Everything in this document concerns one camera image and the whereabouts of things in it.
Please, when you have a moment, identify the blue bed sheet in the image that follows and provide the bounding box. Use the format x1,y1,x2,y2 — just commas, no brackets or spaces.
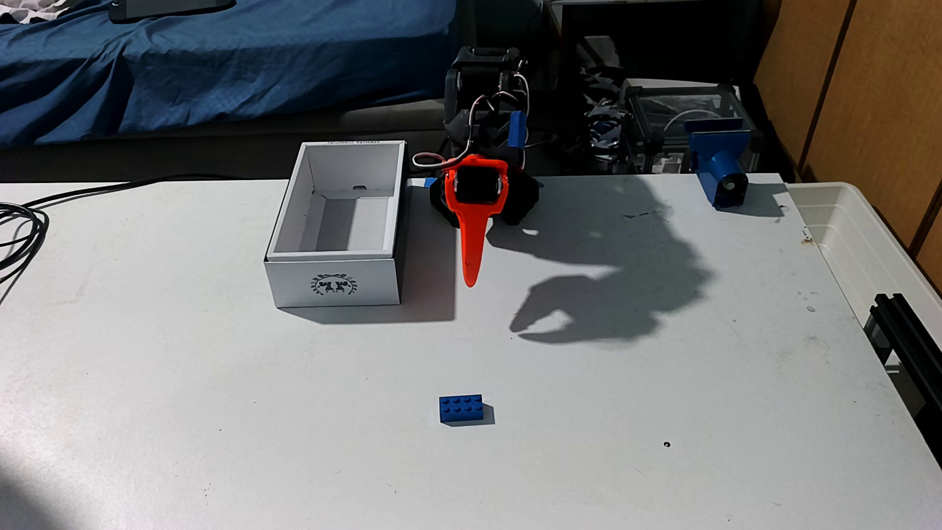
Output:
0,0,462,147

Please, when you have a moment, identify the black flat tablet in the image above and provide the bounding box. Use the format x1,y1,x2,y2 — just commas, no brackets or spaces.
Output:
108,0,237,23

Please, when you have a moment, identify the black white patterned cloth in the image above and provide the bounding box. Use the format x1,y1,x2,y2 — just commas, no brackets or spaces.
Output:
0,0,69,25

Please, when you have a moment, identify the black aluminium extrusion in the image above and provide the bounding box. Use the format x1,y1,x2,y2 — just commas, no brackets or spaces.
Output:
864,292,942,466

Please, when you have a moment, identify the white cardboard box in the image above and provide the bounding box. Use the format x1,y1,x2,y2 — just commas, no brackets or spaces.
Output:
263,140,408,309

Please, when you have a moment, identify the clear plastic case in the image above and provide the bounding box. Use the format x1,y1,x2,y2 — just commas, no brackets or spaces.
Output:
620,79,763,175

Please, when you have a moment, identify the brown wooden cabinet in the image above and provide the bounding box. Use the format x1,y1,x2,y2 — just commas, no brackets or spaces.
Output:
754,0,942,290

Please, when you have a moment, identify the white plastic bin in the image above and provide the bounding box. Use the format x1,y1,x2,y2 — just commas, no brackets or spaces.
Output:
785,181,942,334

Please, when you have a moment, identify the blue toy brick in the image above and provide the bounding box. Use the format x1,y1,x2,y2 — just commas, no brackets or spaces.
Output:
439,394,486,425

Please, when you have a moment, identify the white servo cable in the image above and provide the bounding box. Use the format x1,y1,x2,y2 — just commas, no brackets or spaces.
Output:
411,149,473,175

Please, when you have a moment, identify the black cable coil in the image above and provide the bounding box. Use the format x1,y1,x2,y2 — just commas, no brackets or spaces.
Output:
0,202,50,303

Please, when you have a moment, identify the blue printed table clamp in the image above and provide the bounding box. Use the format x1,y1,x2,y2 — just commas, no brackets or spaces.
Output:
683,117,763,210

